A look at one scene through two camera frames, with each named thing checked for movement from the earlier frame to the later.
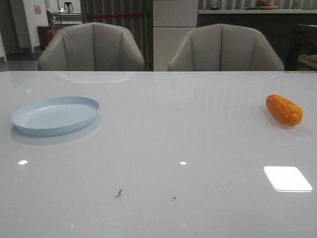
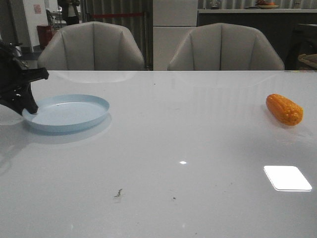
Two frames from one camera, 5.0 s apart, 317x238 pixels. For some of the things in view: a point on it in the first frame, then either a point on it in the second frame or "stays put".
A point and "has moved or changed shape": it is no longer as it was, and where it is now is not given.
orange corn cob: (287, 111) stays put
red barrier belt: (103, 16) stays put
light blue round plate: (53, 115) has moved or changed shape
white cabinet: (173, 21) stays put
